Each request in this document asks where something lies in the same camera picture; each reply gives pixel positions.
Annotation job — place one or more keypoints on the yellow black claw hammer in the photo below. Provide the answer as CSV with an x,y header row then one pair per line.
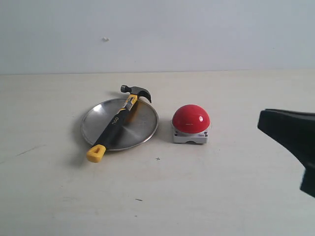
x,y
97,151

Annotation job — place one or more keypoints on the round metal plate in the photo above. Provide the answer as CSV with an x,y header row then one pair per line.
x,y
139,126

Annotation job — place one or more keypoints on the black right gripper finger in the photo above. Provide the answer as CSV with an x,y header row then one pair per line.
x,y
308,182
293,130

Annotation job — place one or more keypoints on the red dome push button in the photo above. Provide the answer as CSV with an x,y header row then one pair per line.
x,y
190,124

